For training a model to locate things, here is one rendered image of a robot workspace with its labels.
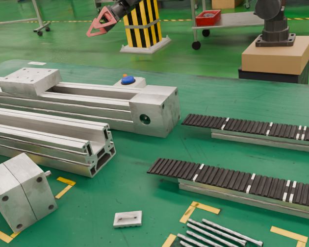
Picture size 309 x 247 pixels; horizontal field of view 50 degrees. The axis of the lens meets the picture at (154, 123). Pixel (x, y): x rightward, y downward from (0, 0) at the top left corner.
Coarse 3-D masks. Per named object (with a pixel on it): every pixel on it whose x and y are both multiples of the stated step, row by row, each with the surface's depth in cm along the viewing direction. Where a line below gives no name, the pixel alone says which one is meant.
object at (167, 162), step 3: (165, 159) 69; (168, 159) 69; (171, 159) 69; (165, 162) 68; (168, 162) 68; (171, 162) 68; (162, 165) 67; (165, 165) 68; (168, 165) 67; (159, 168) 67; (162, 168) 67; (165, 168) 66; (156, 171) 66; (159, 171) 66; (162, 171) 66; (165, 171) 66; (156, 174) 66; (159, 174) 65; (162, 174) 65
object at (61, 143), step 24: (0, 120) 92; (24, 120) 86; (48, 120) 82; (72, 120) 80; (0, 144) 84; (24, 144) 78; (48, 144) 74; (72, 144) 70; (96, 144) 76; (72, 168) 74; (96, 168) 75
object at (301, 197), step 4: (300, 184) 56; (304, 184) 57; (308, 184) 56; (300, 188) 56; (304, 188) 56; (308, 188) 55; (296, 192) 55; (300, 192) 55; (304, 192) 55; (308, 192) 55; (296, 196) 54; (300, 196) 54; (304, 196) 54; (308, 196) 54; (296, 200) 53; (300, 200) 54; (304, 200) 53; (300, 204) 53; (304, 204) 53
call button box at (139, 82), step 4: (120, 80) 104; (136, 80) 102; (140, 80) 102; (144, 80) 103; (116, 84) 102; (120, 84) 101; (124, 84) 100; (128, 84) 100; (132, 84) 100; (136, 84) 100; (140, 84) 101; (144, 84) 103
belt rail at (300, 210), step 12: (180, 180) 64; (204, 192) 62; (216, 192) 61; (228, 192) 59; (240, 192) 58; (252, 204) 58; (264, 204) 57; (276, 204) 57; (288, 204) 55; (300, 216) 55
